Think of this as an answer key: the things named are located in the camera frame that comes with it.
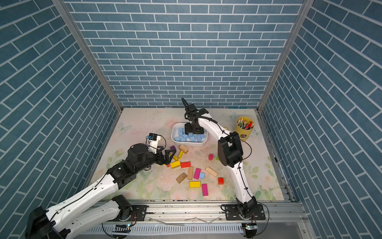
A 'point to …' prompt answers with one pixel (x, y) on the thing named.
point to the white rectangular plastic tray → (177, 130)
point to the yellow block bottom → (194, 184)
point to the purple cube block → (172, 147)
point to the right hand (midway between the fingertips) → (192, 132)
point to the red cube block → (221, 180)
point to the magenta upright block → (197, 173)
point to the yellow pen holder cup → (244, 126)
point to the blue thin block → (199, 138)
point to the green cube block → (217, 158)
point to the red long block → (185, 164)
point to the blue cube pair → (202, 175)
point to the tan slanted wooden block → (211, 171)
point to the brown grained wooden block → (181, 178)
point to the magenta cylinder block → (210, 157)
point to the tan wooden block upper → (183, 148)
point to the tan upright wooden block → (190, 173)
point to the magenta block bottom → (204, 189)
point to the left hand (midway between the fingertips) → (173, 150)
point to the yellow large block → (175, 164)
